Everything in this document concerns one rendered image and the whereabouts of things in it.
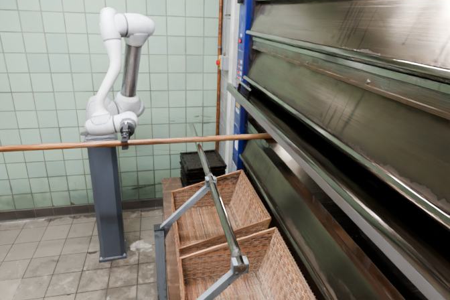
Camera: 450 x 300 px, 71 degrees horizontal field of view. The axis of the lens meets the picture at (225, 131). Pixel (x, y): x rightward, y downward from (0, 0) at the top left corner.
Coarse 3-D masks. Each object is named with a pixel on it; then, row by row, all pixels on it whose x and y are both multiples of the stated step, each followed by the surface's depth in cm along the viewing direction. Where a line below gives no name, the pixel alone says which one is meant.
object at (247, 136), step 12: (36, 144) 149; (48, 144) 150; (60, 144) 150; (72, 144) 151; (84, 144) 152; (96, 144) 154; (108, 144) 155; (120, 144) 156; (132, 144) 157; (144, 144) 159; (156, 144) 161
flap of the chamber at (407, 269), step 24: (264, 96) 179; (288, 120) 138; (312, 144) 112; (336, 168) 94; (360, 168) 97; (336, 192) 78; (360, 192) 81; (384, 192) 83; (360, 216) 69; (384, 216) 71; (408, 216) 73; (384, 240) 62; (408, 240) 63; (432, 240) 65; (408, 264) 56; (432, 264) 57; (432, 288) 51
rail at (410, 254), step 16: (240, 96) 162; (256, 112) 138; (272, 128) 120; (288, 144) 106; (304, 160) 95; (368, 208) 69; (384, 224) 64; (400, 240) 59; (416, 256) 55; (432, 272) 52; (448, 288) 49
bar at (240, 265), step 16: (192, 128) 188; (208, 176) 133; (224, 208) 112; (160, 224) 137; (224, 224) 103; (160, 240) 135; (160, 256) 138; (240, 256) 89; (160, 272) 141; (240, 272) 87; (160, 288) 144; (224, 288) 89
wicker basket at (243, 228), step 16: (224, 176) 208; (240, 176) 209; (176, 192) 204; (192, 192) 207; (208, 192) 210; (224, 192) 213; (240, 192) 203; (192, 208) 211; (208, 208) 213; (240, 208) 198; (256, 208) 178; (176, 224) 172; (192, 224) 195; (208, 224) 197; (240, 224) 195; (256, 224) 160; (176, 240) 174; (192, 240) 181; (208, 240) 157; (224, 240) 159
